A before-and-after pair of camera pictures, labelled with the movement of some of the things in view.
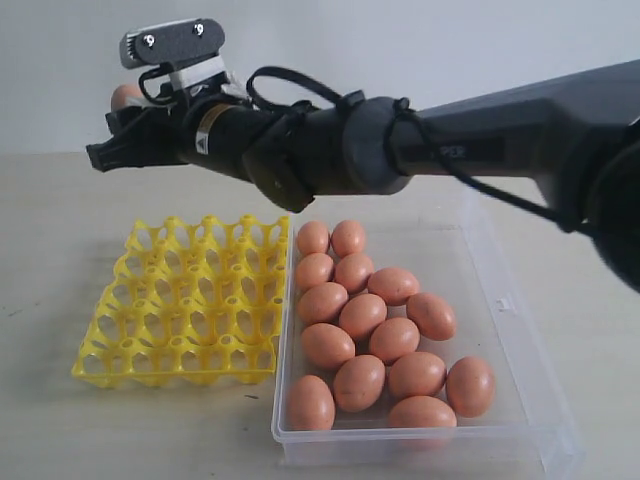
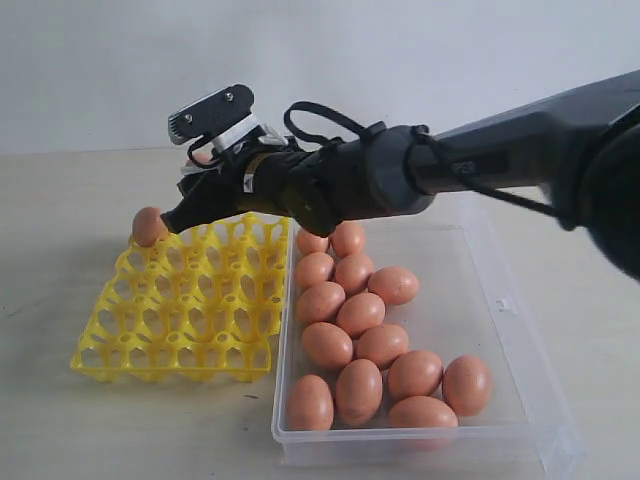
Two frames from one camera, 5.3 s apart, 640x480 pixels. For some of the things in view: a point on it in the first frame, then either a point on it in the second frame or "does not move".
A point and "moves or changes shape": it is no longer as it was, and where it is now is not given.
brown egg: (433, 318) moves or changes shape
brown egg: (416, 374) does not move
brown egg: (471, 386) does not move
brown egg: (352, 272) does not move
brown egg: (121, 92) -> (148, 227)
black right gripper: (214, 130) -> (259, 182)
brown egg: (323, 303) does not move
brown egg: (393, 285) does not move
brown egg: (312, 237) does not move
